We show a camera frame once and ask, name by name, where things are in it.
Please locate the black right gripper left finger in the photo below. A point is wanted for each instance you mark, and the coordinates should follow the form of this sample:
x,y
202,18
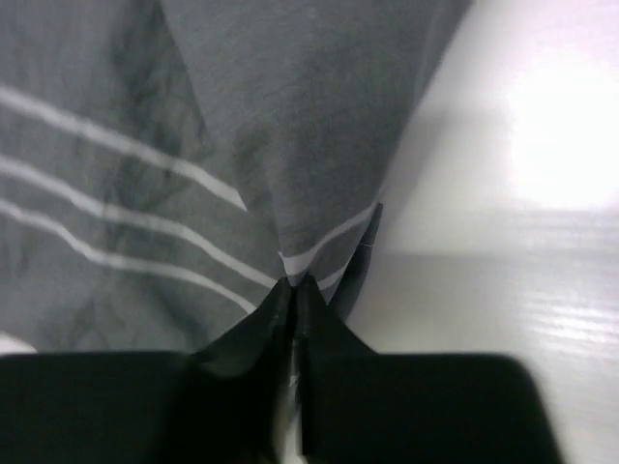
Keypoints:
x,y
212,406

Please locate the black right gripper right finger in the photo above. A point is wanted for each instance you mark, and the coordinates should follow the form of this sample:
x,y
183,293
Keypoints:
x,y
360,406

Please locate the grey striped cloth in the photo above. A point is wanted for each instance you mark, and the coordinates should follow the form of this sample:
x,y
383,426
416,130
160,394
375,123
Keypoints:
x,y
165,163

